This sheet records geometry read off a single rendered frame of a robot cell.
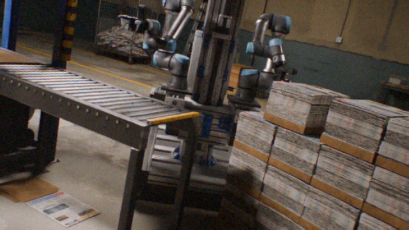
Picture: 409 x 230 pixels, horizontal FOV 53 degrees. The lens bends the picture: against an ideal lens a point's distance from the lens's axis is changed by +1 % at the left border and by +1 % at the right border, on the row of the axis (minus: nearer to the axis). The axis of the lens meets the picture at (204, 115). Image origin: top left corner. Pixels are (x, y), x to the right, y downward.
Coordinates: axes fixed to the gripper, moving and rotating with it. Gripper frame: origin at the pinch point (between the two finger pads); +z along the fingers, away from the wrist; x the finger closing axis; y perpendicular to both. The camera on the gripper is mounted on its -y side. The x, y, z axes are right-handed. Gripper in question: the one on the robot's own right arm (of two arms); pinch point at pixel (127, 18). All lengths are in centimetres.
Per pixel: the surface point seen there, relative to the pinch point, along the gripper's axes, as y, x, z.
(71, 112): 49, -10, 43
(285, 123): 24, -105, -14
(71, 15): 17, 69, -37
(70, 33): 30, 67, -38
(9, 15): 37, 133, -44
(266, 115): 25, -93, -21
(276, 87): 8, -92, -20
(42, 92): 48, 12, 40
